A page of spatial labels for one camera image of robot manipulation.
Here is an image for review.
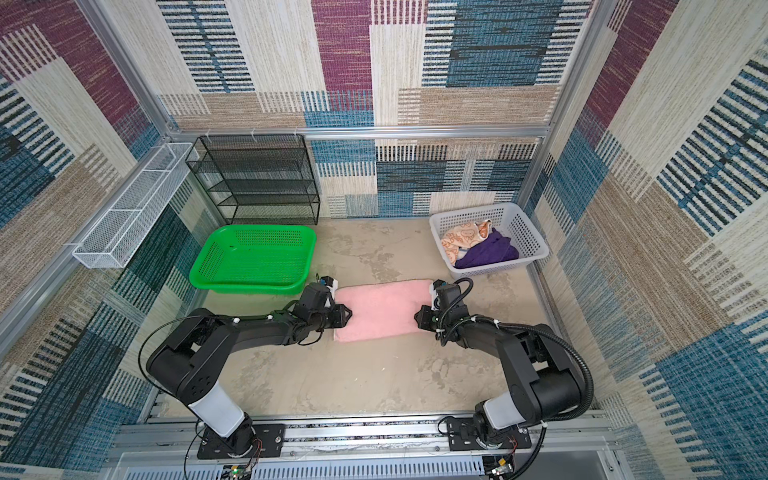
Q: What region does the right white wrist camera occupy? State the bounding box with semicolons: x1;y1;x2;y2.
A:
429;279;452;311

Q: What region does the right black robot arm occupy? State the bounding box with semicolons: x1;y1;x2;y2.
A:
414;305;595;447

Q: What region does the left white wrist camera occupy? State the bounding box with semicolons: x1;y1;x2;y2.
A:
317;276;339;308

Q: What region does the aluminium front rail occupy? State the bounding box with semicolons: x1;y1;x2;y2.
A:
107;410;619;463

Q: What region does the black wire shelf rack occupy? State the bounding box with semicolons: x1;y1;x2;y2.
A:
185;134;321;225

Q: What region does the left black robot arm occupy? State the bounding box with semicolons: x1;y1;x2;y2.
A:
144;277;353;461

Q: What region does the orange patterned towel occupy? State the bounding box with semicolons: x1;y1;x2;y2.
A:
441;220;492;265

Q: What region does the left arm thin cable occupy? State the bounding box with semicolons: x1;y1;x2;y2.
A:
136;299;325;409

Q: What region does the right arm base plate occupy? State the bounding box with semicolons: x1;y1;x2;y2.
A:
437;415;533;451

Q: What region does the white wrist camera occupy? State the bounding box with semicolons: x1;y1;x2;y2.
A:
317;276;339;308
429;279;452;311

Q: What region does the green plastic basket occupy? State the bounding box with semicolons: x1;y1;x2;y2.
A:
189;225;317;296

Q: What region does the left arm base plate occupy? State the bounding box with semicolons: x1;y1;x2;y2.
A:
196;423;285;460

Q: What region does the pink towel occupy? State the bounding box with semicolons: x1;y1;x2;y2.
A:
334;280;432;343

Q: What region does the white wire wall basket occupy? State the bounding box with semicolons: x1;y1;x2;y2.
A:
73;142;192;269

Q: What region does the white plastic basket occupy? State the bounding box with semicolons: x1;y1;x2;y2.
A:
429;203;550;279

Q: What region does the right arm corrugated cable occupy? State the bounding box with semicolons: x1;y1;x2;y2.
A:
436;277;595;480

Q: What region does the white slotted cable duct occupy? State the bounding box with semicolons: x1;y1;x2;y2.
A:
120;456;485;479

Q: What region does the purple towel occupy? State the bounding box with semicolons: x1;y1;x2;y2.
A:
455;228;520;269

